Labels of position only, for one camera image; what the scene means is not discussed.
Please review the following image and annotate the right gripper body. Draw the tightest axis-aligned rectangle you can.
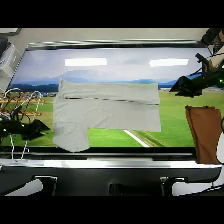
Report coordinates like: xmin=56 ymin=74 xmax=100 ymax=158
xmin=179 ymin=75 xmax=203 ymax=99

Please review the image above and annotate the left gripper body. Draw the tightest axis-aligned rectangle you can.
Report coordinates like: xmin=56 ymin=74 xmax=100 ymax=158
xmin=20 ymin=118 xmax=42 ymax=141

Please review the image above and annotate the white clothes hanger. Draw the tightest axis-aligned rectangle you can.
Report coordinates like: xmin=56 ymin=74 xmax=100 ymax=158
xmin=8 ymin=132 xmax=30 ymax=162

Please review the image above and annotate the brown clothes hanger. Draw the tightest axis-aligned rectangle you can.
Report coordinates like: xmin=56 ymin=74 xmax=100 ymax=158
xmin=0 ymin=87 xmax=47 ymax=118

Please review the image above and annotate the brown garment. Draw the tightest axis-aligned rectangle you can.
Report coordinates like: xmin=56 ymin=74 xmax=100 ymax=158
xmin=184 ymin=104 xmax=223 ymax=165

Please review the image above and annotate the grey garment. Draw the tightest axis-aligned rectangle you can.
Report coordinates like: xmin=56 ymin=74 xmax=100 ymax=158
xmin=52 ymin=78 xmax=162 ymax=154

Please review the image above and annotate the silver frame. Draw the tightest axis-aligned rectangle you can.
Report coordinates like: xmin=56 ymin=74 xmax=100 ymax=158
xmin=0 ymin=157 xmax=223 ymax=197

